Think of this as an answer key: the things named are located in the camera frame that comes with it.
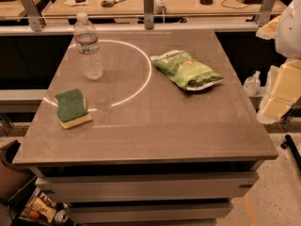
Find green chip bag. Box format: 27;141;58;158
150;50;224;91

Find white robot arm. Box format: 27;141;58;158
256;0;301;124

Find clear plastic water bottle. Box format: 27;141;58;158
73;12;103;80

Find black cable on desk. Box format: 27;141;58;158
220;0;248;10

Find metal bracket left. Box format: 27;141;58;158
21;0;46;31

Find metal bracket right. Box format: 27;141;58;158
255;0;277;26

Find clear plastic bag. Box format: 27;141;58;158
244;71;261;96

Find scissors on back desk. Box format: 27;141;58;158
101;0;127;8

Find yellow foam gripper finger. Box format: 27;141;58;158
257;59;301;124
256;16;280;40

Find metal bracket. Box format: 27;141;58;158
21;0;46;31
255;0;277;26
143;0;154;29

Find brown bin at left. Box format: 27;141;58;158
0;140;34;201

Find metal bracket middle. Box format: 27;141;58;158
143;0;154;29

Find green and yellow sponge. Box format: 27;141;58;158
55;89;92;129

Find snack package on floor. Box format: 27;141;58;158
29;192;57;222

